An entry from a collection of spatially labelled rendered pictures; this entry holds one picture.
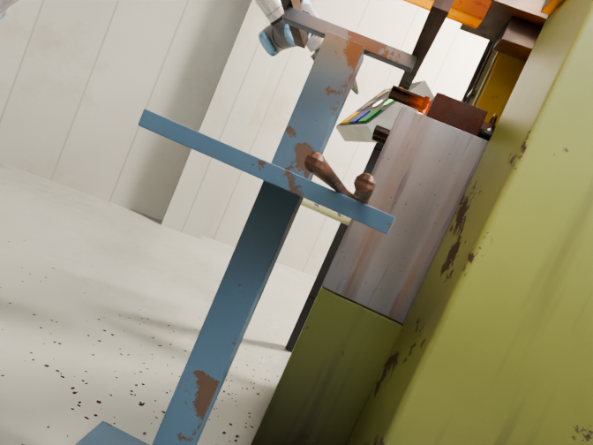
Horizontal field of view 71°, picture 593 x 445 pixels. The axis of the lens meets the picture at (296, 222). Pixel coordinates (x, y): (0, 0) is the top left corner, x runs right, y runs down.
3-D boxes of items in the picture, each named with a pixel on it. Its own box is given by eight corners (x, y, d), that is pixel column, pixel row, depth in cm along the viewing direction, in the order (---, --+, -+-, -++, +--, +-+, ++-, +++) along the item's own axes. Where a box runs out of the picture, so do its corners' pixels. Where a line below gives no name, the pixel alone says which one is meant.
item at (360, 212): (137, 124, 47) (144, 108, 47) (234, 162, 86) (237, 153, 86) (387, 234, 44) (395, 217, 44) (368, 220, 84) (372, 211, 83)
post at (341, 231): (284, 348, 179) (389, 111, 170) (286, 345, 183) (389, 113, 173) (293, 352, 178) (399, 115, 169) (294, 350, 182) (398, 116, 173)
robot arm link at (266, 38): (263, 31, 134) (292, 9, 136) (251, 35, 144) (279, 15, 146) (279, 57, 138) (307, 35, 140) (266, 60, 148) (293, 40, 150)
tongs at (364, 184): (370, 198, 22) (379, 177, 22) (298, 167, 23) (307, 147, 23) (365, 207, 81) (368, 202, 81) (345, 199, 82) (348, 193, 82)
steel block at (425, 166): (320, 286, 97) (401, 106, 93) (331, 265, 135) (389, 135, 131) (559, 396, 90) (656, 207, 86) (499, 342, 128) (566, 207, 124)
